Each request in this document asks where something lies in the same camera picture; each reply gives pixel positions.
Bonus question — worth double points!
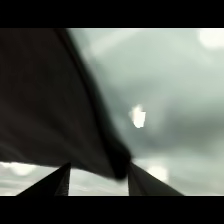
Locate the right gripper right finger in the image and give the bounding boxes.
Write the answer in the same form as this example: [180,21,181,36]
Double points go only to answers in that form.
[127,162,184,197]

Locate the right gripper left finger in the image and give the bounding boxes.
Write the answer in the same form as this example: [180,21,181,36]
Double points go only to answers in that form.
[17,162,72,197]

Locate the black garment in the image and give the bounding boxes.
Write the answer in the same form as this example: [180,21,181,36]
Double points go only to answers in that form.
[0,28,133,181]

